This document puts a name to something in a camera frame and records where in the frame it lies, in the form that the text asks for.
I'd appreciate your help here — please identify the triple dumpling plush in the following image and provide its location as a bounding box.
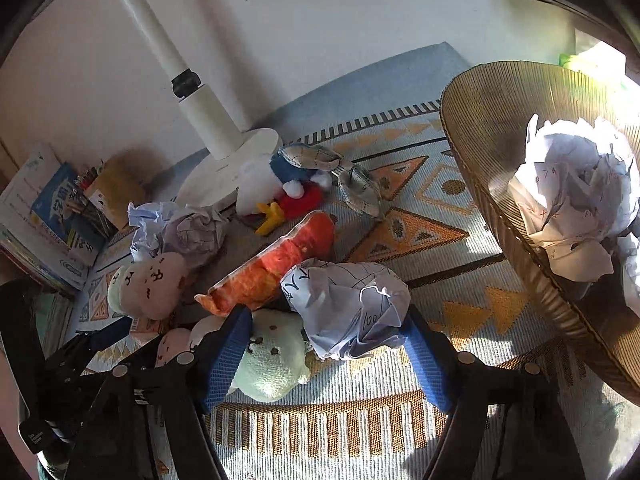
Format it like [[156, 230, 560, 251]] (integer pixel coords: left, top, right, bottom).
[[155, 309, 310, 403], [107, 252, 189, 321]]

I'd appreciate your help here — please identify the paper ball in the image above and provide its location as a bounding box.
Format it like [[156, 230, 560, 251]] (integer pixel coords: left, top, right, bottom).
[[127, 202, 230, 270]]

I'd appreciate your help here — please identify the paper pile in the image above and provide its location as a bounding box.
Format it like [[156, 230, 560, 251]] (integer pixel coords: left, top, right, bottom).
[[509, 115, 639, 283]]

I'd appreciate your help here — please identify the orange snack plush bag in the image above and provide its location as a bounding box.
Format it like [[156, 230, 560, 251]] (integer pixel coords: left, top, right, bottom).
[[194, 210, 335, 318]]

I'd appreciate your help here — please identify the patterned blue table mat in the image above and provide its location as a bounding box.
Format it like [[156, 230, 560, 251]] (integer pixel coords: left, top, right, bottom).
[[74, 41, 640, 480]]

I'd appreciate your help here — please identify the donald duck plush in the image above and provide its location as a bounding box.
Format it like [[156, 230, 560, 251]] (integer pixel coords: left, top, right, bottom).
[[235, 153, 332, 236]]

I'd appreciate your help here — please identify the black mesh pen holder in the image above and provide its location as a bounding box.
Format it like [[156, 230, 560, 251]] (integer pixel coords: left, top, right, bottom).
[[70, 194, 117, 240]]

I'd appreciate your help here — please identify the yellow paper pen cup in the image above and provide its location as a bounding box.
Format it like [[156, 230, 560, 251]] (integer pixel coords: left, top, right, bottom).
[[85, 150, 146, 230]]

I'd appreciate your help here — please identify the blue cover book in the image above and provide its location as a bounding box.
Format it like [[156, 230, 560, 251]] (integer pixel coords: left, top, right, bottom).
[[32, 162, 106, 266]]

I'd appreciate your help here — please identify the white workbook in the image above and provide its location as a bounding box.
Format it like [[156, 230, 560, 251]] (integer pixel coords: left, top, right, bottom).
[[1, 143, 62, 278]]

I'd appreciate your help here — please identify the gold ribbed bowl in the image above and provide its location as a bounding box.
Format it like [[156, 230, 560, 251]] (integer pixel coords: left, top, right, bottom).
[[440, 61, 639, 401]]

